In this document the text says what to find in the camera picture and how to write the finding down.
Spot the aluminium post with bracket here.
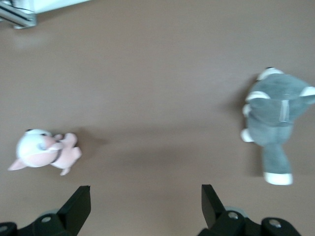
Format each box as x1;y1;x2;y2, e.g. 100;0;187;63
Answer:
0;4;38;30

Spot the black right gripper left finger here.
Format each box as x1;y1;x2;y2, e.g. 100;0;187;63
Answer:
17;185;92;236

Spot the brown table cover mat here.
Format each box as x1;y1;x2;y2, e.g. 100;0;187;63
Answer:
0;0;315;236

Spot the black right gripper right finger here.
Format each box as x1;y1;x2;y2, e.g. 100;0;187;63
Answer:
198;184;262;236

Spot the grey husky plush toy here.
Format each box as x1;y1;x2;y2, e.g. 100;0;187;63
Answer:
240;66;315;185

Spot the white edge panel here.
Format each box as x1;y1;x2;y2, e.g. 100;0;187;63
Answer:
0;0;92;15

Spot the pale pink plush dog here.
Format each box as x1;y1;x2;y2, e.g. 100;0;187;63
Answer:
7;128;82;177

